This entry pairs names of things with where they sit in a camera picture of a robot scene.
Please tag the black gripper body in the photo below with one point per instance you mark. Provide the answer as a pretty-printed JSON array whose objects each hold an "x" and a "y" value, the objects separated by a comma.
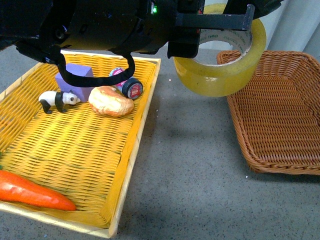
[{"x": 165, "y": 27}]

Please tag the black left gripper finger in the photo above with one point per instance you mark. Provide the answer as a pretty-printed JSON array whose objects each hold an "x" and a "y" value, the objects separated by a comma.
[{"x": 236, "y": 22}]

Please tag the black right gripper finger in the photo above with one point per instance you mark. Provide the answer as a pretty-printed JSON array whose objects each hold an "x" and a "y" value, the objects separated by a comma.
[{"x": 262, "y": 7}]

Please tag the clear packing tape roll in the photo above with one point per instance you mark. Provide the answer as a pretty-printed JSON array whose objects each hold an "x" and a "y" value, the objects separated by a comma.
[{"x": 224, "y": 79}]

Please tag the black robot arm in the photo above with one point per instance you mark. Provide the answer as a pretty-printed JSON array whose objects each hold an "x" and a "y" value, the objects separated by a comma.
[{"x": 121, "y": 26}]

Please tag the brown wicker basket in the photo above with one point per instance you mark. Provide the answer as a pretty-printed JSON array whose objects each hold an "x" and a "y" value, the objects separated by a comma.
[{"x": 276, "y": 116}]

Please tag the yellow woven basket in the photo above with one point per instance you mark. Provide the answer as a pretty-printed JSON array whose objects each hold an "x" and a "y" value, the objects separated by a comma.
[{"x": 87, "y": 157}]

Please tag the pink drink can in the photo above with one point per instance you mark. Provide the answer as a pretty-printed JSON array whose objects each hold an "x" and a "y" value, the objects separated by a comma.
[{"x": 131, "y": 88}]

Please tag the toy bread loaf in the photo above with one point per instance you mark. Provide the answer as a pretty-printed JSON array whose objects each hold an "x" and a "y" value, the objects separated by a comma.
[{"x": 104, "y": 100}]

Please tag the toy panda figure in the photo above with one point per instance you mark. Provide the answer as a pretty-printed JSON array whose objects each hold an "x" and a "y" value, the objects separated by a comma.
[{"x": 58, "y": 99}]

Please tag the toy orange carrot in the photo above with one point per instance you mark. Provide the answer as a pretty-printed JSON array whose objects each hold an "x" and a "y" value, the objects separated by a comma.
[{"x": 17, "y": 189}]

